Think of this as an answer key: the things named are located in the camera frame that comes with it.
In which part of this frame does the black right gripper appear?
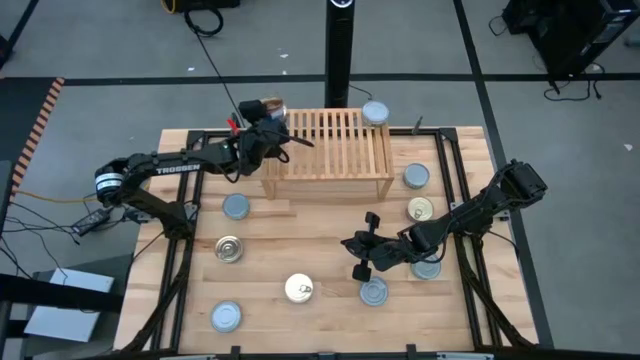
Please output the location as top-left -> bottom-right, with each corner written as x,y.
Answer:
341,211 -> 420,284

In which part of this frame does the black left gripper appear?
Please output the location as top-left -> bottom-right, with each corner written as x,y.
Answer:
238,121 -> 316,175

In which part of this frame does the blue salmon can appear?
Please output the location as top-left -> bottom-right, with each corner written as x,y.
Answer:
283,272 -> 316,305
214,234 -> 245,265
259,96 -> 289,124
405,195 -> 435,224

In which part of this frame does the green tuna can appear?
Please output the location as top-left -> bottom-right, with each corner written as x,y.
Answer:
402,162 -> 431,191
360,99 -> 391,128
209,299 -> 244,334
358,275 -> 390,308
410,254 -> 443,282
221,192 -> 252,222

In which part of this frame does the wooden slatted shelf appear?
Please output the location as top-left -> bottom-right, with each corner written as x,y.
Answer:
259,107 -> 396,202

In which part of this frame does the black floor equipment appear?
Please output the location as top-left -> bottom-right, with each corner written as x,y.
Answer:
172,0 -> 242,12

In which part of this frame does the black power adapter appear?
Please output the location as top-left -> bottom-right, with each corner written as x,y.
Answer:
71,207 -> 113,237

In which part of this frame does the black orange striped mat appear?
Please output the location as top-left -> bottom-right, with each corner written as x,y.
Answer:
0,76 -> 67,201

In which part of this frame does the white board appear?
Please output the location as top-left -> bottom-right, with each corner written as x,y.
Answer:
23,267 -> 116,344

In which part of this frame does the black beam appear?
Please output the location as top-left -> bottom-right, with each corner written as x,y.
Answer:
0,272 -> 126,315

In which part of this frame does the black equipment cabinet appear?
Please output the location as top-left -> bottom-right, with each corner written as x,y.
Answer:
501,0 -> 640,84

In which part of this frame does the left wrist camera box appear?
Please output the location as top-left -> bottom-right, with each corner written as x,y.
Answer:
238,98 -> 270,125

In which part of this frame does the black aluminium table frame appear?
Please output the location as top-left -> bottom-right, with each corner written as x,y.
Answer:
119,127 -> 539,360

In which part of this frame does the black floor cable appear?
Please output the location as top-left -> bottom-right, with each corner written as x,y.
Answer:
542,62 -> 607,104
182,4 -> 247,129

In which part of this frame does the yellow floor cable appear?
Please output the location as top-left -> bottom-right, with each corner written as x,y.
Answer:
10,187 -> 147,205

